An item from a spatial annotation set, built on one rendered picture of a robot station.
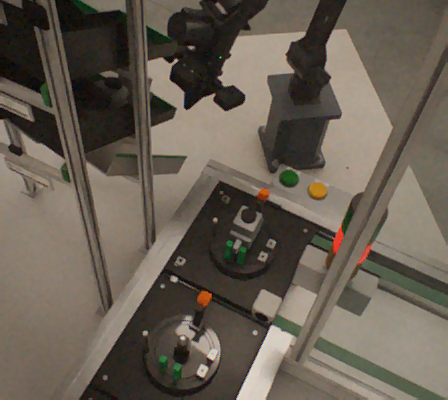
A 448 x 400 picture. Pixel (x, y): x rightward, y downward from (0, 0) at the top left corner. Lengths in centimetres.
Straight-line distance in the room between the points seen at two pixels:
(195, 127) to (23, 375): 73
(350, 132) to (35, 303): 90
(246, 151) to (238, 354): 58
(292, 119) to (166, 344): 56
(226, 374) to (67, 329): 36
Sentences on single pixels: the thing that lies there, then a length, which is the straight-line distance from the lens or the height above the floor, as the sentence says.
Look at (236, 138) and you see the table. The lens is 153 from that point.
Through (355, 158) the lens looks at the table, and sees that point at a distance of 155.
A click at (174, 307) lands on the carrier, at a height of 97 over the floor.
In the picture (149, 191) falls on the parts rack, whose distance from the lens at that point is 113.
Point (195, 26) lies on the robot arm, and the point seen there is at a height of 137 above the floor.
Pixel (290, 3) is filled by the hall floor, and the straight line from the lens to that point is 344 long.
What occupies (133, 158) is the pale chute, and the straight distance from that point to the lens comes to 108.
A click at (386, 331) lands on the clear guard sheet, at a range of 94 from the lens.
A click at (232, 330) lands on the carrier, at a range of 113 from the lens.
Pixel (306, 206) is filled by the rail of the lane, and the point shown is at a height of 96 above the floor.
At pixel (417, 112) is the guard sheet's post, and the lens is 58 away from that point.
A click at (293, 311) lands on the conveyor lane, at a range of 122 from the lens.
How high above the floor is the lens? 202
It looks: 53 degrees down
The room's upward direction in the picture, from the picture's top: 7 degrees clockwise
